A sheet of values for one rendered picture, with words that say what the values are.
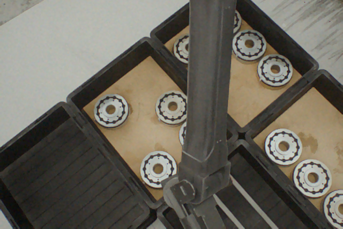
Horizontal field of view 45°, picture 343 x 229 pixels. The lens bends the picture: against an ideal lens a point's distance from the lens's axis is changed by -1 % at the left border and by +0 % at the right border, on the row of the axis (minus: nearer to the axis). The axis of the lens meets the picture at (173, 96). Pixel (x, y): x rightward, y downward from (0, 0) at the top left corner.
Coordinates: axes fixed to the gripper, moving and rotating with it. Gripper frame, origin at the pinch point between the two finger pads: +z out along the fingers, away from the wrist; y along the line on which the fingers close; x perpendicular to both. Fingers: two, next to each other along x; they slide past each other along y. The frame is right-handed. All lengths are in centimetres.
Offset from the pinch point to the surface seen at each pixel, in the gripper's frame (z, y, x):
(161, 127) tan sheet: 24.2, -11.5, 17.1
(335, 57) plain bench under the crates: 57, 44, 15
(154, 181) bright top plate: 16.4, -17.5, 4.1
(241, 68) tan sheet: 34.9, 16.0, 22.9
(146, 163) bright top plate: 17.5, -18.0, 9.3
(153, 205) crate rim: 8.4, -17.2, -1.4
